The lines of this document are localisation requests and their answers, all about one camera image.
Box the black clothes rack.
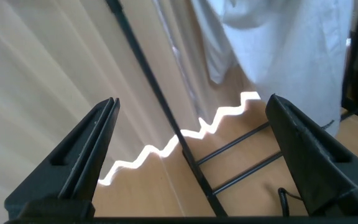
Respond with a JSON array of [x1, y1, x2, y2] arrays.
[[104, 0, 358, 218]]

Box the black cable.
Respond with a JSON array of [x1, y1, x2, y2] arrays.
[[277, 187, 303, 217]]

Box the pale grey shorts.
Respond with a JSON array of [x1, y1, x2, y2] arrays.
[[191, 0, 354, 138]]

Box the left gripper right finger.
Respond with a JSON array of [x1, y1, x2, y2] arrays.
[[265, 93, 358, 217]]

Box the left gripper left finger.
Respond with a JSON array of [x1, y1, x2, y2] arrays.
[[4, 97, 121, 220]]

